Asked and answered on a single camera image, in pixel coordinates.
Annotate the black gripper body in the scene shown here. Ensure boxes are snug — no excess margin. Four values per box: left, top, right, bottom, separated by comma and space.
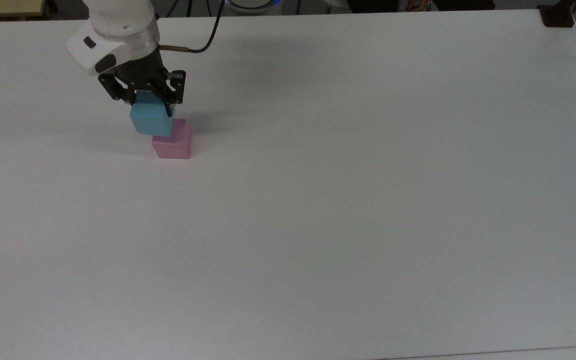
114, 49, 172, 94

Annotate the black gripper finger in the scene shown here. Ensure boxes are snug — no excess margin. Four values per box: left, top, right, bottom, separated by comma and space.
160, 70, 187, 118
97, 71, 137, 105

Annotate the blue cube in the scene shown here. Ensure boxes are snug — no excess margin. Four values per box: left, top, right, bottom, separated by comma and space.
129, 93, 176, 138

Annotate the pink cube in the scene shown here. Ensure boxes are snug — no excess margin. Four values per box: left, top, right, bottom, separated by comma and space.
151, 118, 192, 160

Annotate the light wooden board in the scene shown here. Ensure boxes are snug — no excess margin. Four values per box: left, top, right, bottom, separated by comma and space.
0, 0, 50, 20

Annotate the dark brown table clamp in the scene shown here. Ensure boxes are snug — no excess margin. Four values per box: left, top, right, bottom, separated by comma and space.
537, 0, 576, 28

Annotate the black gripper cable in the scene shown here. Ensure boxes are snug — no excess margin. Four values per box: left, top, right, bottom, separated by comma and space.
159, 0, 227, 54

